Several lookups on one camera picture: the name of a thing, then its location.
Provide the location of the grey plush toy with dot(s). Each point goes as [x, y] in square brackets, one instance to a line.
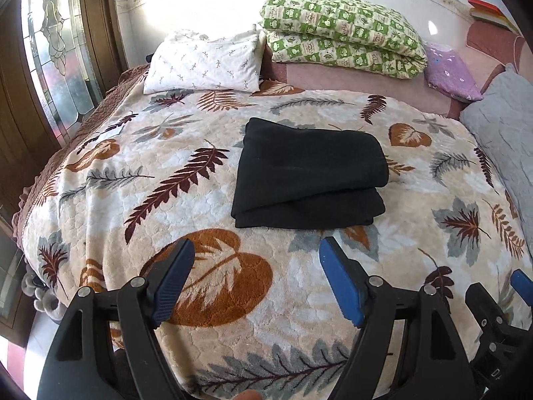
[41, 300]

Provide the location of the green patterned quilt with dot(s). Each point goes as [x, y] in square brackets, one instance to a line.
[341, 29]

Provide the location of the stained glass window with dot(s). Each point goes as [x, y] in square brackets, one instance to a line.
[58, 50]

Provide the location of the pink upholstered headboard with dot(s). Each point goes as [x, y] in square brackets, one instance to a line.
[495, 46]

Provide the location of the person's left hand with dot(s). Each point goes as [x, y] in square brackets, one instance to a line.
[248, 396]

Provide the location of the pink bed sheet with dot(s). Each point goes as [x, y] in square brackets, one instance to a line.
[366, 87]

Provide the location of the purple floral pillow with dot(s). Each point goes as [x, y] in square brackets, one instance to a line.
[452, 71]

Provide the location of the black pants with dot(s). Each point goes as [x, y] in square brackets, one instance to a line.
[308, 166]

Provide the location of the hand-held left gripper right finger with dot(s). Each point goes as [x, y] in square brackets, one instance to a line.
[343, 279]

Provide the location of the mauve quilted bed cover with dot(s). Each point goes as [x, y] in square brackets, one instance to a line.
[83, 125]

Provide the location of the wooden window frame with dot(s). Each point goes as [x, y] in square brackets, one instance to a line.
[100, 29]

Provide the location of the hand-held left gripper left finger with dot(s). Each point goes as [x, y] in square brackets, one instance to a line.
[173, 283]

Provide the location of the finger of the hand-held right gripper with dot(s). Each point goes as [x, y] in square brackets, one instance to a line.
[487, 312]
[524, 285]

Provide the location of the red book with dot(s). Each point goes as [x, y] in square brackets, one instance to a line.
[485, 4]

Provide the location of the leaf print fleece blanket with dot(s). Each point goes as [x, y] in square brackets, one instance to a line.
[166, 216]

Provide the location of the grey quilted blanket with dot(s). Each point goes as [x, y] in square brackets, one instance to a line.
[508, 133]

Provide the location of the white sprig print pillow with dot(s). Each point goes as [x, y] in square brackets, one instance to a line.
[200, 62]

